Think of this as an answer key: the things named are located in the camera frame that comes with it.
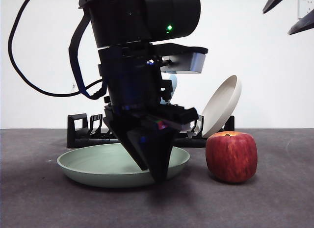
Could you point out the beige plate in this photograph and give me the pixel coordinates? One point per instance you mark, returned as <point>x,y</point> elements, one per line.
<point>220,108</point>

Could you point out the pale grey camera box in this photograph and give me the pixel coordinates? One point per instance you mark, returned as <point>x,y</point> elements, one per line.
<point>196,62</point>

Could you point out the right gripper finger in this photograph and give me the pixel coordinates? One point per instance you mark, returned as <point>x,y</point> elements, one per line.
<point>304,23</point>
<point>274,1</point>

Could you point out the blue plate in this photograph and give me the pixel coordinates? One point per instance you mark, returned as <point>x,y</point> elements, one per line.
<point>173,84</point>

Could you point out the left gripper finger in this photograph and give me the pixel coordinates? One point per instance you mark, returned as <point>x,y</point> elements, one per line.
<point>157,154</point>
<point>130,144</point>

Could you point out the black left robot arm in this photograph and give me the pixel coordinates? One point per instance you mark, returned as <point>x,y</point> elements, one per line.
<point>147,17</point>

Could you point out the green plate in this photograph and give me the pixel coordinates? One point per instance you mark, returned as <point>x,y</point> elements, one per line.
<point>98,174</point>

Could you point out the red apple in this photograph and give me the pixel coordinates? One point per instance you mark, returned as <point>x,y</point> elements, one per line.
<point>230,159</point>

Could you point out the white wall socket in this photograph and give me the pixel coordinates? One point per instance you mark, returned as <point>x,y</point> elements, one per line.
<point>304,7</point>

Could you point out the black plate rack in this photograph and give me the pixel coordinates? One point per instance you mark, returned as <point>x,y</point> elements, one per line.
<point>73,139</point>

